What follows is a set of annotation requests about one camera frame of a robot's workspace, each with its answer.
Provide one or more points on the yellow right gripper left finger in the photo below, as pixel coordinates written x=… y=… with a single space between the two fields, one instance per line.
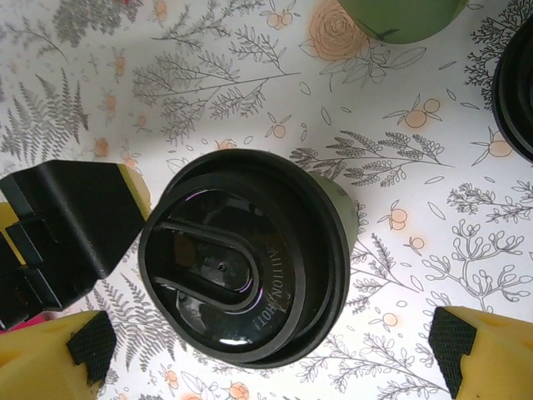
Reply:
x=37 y=362

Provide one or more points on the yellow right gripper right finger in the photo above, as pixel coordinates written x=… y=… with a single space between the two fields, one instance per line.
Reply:
x=499 y=354

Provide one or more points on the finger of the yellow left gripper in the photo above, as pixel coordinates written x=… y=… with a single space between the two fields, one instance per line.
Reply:
x=87 y=212

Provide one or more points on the green paper coffee cup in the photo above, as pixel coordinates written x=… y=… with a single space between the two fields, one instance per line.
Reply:
x=341 y=208

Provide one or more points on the black cup lid stack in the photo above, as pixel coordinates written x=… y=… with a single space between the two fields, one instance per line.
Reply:
x=518 y=91

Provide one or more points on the stacked green paper cups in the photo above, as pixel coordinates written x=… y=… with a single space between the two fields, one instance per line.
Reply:
x=399 y=21

